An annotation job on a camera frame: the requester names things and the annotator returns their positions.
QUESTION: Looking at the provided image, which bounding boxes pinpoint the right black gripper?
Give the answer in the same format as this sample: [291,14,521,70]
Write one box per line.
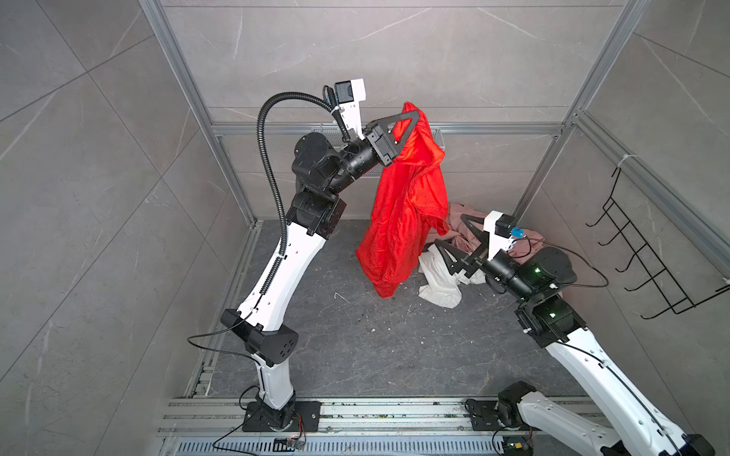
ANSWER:
[438,213,539,306]

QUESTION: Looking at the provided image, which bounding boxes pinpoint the white cloth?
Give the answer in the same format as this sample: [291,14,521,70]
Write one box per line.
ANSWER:
[418,244,486,309]

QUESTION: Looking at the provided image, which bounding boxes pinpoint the red cloth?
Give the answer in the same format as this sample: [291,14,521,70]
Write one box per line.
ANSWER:
[355,102,449,298]

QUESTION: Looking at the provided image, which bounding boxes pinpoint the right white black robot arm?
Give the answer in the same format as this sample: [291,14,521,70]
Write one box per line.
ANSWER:
[435,211,715,455]

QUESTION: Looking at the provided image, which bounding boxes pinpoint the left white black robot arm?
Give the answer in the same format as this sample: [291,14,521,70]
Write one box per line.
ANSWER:
[221,110,420,431]

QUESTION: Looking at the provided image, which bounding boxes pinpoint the pink cloth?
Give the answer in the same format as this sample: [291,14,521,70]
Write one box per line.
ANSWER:
[425,203,545,264]

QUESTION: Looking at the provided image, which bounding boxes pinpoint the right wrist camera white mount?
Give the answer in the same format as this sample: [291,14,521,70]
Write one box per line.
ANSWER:
[483,211,525,260]

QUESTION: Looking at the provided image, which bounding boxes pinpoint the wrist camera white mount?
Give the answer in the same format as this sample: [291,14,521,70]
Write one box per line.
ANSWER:
[335,79,367,140]
[483,211,525,260]

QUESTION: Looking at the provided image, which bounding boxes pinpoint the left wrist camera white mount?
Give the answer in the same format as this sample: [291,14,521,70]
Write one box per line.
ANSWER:
[335,79,367,140]

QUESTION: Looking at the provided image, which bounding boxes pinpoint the white wire mesh basket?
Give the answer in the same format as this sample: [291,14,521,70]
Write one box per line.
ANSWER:
[312,125,445,149]

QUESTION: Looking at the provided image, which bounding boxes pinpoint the left black corrugated cable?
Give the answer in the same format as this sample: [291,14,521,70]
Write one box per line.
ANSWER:
[255,92,338,258]

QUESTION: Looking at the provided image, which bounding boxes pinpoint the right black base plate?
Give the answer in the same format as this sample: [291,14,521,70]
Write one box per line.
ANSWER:
[463,398,540,431]

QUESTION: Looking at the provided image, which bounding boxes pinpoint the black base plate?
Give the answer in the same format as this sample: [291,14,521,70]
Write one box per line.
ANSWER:
[241,400,322,433]
[463,398,540,431]

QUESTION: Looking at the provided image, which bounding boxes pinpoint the black wire hook rack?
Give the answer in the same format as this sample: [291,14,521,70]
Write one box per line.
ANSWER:
[586,167,729,321]

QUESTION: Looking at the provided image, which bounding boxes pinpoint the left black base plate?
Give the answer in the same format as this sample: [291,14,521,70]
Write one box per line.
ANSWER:
[241,400,322,433]

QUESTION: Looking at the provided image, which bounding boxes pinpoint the aluminium frame profiles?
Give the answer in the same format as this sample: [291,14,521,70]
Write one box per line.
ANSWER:
[142,1,729,274]

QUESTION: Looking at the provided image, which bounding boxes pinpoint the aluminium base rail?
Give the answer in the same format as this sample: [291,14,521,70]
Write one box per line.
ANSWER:
[154,396,608,455]

